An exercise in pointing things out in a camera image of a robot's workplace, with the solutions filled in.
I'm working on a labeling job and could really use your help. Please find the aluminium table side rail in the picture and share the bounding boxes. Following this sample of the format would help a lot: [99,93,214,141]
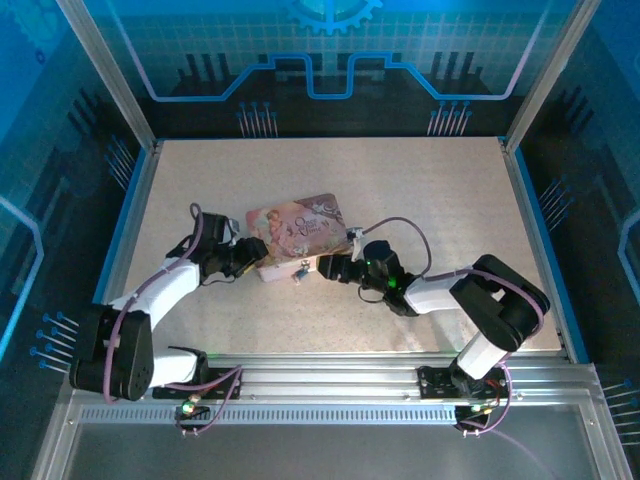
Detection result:
[498,136,591,364]
[93,141,165,306]

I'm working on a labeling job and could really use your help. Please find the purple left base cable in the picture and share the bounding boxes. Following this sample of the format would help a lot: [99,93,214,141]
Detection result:
[158,367,245,437]

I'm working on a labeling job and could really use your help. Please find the grey metal front panel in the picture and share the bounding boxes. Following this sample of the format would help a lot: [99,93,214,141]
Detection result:
[30,422,632,480]

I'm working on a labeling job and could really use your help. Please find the slotted grey cable duct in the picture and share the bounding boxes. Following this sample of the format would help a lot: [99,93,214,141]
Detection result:
[78,405,460,425]

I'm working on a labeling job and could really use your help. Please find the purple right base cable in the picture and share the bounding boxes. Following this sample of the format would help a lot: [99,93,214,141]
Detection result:
[457,363,514,440]

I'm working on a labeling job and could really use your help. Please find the thin black right gripper wire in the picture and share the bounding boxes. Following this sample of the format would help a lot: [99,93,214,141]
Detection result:
[356,286,387,307]

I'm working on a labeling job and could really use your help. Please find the pink illustrated tin box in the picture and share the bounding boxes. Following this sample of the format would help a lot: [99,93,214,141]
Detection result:
[244,192,352,284]

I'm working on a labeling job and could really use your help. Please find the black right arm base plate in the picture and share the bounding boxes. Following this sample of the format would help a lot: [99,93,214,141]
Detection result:
[416,363,512,402]

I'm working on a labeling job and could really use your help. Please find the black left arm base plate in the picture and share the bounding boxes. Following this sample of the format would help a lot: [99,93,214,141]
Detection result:
[151,367,245,401]

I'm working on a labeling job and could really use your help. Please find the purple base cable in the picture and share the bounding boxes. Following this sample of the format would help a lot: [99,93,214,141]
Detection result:
[457,363,514,440]
[158,367,245,437]

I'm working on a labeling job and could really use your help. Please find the aluminium frame post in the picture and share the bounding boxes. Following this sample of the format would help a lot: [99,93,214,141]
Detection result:
[501,0,600,151]
[55,0,162,152]

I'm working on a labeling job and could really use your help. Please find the aluminium mounting rail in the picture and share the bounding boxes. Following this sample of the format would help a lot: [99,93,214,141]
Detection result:
[72,351,601,407]

